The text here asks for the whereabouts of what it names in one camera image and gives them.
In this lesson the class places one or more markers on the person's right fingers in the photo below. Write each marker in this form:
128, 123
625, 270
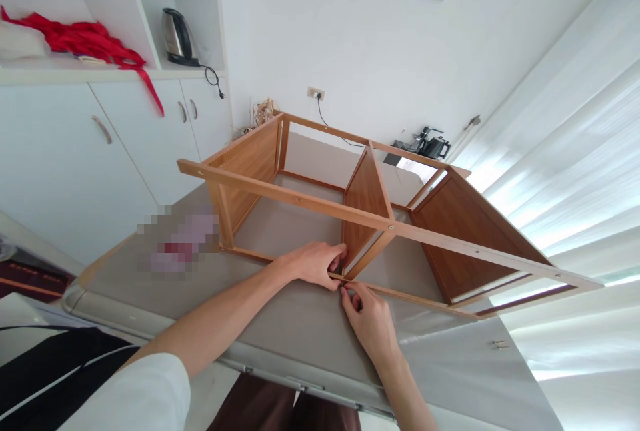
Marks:
345, 292

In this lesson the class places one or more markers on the person's left fingers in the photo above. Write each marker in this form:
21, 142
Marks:
339, 257

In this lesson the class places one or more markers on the small metal pins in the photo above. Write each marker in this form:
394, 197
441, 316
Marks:
500, 345

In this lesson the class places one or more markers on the person's right hand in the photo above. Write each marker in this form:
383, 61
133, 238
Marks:
370, 318

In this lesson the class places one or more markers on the person's body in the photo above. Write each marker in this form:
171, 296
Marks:
50, 381

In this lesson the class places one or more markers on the person's left hand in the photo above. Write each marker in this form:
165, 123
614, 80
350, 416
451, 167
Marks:
310, 263

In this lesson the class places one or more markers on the white wall socket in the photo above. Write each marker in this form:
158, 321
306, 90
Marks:
316, 93

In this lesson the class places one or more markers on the grey table cover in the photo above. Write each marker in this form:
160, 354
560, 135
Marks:
280, 311

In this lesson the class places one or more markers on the dark red patterned rug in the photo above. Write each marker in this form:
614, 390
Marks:
30, 278

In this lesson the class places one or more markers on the wooden shelf frame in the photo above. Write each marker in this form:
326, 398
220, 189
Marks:
370, 201

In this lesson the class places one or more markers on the white folded cloth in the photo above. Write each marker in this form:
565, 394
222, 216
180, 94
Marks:
20, 43

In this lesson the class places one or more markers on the white cabinet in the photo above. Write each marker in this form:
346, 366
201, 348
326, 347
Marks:
65, 141

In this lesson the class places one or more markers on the black tea maker set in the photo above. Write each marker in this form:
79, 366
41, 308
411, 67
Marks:
427, 143

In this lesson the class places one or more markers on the person's left thumb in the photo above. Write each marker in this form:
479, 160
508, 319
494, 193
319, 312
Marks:
334, 282

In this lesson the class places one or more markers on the bundle of dry straw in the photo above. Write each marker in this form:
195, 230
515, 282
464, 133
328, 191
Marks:
262, 113

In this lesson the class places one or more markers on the person's right thumb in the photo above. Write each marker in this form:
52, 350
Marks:
354, 303

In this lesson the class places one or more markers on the red cloth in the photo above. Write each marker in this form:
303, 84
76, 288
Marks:
92, 43

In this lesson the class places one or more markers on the steel electric kettle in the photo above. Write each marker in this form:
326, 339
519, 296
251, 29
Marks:
176, 38

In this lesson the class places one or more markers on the person's legs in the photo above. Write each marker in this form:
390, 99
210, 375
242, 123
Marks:
280, 406

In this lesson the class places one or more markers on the white sheer curtain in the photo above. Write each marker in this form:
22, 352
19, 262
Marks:
565, 151

